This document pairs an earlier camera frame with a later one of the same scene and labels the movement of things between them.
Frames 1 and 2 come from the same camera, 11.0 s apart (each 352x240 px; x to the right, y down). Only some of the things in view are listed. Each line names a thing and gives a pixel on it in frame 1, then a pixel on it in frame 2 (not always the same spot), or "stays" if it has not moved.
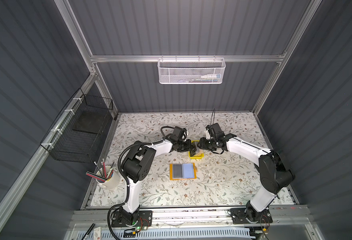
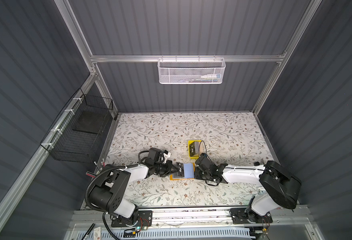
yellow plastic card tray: [199, 153] stays
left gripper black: [189, 146] to [168, 165]
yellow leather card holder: [182, 171] stays
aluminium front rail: [258, 218] stays
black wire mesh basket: [76, 134] stays
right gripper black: [202, 143] to [196, 175]
